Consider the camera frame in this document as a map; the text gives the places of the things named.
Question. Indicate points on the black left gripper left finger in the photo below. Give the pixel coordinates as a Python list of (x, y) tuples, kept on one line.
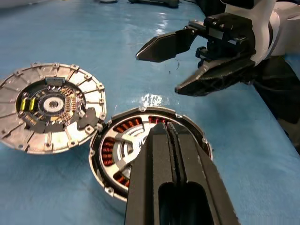
[(152, 178)]

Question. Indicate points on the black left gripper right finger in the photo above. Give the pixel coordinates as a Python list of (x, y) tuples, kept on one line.
[(199, 187)]

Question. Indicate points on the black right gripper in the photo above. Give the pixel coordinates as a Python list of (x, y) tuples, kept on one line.
[(229, 35)]

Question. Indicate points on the silver motor stator housing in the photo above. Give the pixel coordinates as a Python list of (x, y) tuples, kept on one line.
[(114, 198)]

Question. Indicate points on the motor cover with circuit board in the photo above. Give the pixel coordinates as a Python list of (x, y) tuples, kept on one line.
[(89, 89)]

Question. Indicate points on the dark grey flat object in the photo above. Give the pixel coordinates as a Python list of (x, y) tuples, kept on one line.
[(154, 2)]

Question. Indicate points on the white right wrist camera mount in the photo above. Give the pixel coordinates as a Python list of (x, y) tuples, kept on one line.
[(260, 21)]

